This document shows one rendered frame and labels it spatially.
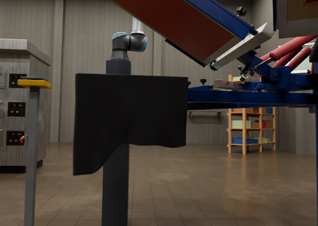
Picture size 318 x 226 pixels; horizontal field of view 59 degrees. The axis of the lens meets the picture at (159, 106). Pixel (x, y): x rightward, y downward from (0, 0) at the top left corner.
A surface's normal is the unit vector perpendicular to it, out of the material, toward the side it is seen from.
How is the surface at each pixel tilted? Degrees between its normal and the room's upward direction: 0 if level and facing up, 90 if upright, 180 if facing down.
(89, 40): 90
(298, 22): 148
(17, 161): 90
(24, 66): 90
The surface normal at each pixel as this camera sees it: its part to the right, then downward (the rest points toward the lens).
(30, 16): 0.07, -0.06
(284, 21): -0.22, 0.81
